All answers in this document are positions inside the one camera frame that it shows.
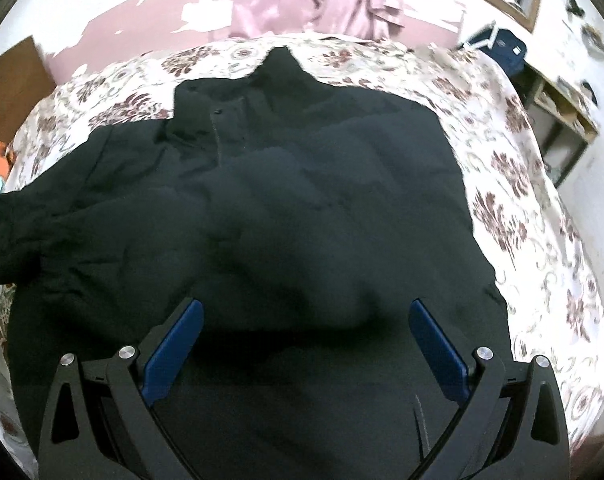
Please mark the black jacket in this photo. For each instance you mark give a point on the black jacket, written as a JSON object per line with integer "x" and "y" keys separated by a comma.
{"x": 282, "y": 210}

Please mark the floral bedspread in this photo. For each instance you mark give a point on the floral bedspread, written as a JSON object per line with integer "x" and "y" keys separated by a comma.
{"x": 522, "y": 240}

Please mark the wooden shelf unit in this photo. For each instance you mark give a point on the wooden shelf unit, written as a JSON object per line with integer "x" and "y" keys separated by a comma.
{"x": 562, "y": 105}

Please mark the brown wooden headboard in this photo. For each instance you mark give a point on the brown wooden headboard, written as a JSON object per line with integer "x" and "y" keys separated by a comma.
{"x": 11, "y": 90}

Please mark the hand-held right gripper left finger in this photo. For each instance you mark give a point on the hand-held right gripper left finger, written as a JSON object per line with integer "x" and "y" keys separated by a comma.
{"x": 174, "y": 350}

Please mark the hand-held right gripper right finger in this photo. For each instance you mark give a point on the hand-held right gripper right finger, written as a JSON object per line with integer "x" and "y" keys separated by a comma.
{"x": 437, "y": 350}

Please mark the dark butterfly wall sticker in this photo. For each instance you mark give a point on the dark butterfly wall sticker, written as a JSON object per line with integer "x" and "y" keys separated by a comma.
{"x": 597, "y": 40}
{"x": 578, "y": 7}

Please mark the dark blue bag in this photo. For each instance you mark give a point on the dark blue bag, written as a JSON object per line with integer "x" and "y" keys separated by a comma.
{"x": 504, "y": 47}

